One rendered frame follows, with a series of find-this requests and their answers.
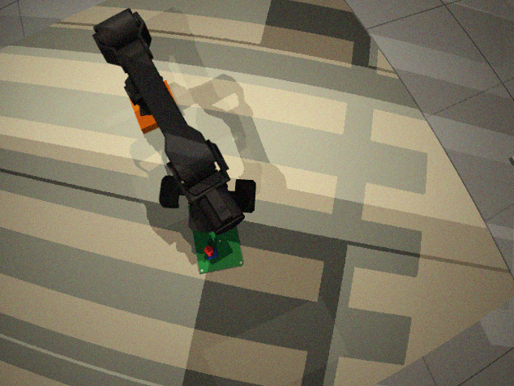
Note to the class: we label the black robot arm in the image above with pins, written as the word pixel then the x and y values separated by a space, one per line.
pixel 124 40

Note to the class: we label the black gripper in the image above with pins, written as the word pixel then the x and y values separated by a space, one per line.
pixel 244 194

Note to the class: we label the green circuit board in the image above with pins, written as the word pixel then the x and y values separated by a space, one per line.
pixel 217 251

